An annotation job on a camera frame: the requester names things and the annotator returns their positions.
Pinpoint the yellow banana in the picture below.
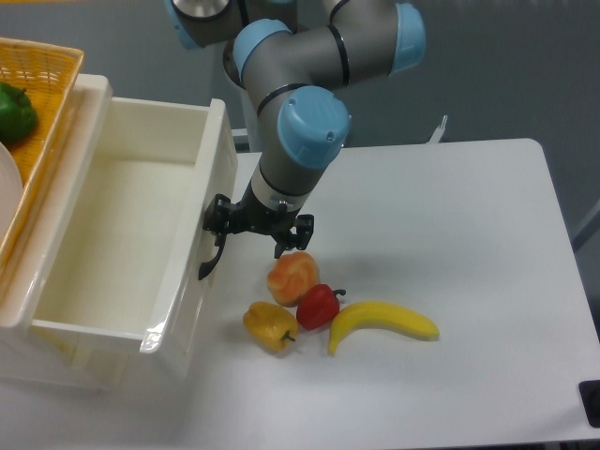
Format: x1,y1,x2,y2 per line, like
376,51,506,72
327,301,440,355

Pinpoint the white plate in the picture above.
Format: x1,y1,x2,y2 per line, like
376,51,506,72
0,144,23,238

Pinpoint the red bell pepper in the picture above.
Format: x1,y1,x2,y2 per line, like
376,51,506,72
296,284,346,331

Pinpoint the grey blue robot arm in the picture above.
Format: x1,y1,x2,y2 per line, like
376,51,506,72
165,1,427,254

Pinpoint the black top drawer handle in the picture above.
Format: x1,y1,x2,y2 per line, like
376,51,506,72
198,233,227,281

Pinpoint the yellow woven basket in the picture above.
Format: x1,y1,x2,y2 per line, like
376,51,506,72
1,37,84,267

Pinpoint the black device at table edge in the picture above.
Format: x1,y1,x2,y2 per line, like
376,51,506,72
578,380,600,428

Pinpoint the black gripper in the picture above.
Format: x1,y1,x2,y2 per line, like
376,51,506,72
202,194,314,259

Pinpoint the yellow bell pepper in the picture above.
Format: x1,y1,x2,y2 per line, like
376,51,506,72
243,301,299,353

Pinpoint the orange bread roll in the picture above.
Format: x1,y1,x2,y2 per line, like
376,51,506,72
266,251,320,308

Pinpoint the white drawer cabinet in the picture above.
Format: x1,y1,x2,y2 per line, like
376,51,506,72
1,75,128,390

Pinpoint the green bell pepper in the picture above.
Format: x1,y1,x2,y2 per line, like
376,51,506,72
1,82,38,145

